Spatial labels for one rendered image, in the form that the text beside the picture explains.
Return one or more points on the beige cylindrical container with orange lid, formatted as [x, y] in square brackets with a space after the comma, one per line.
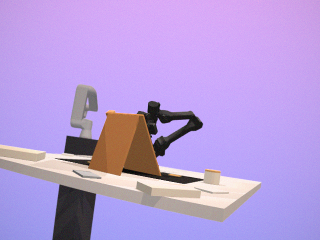
[211, 177]

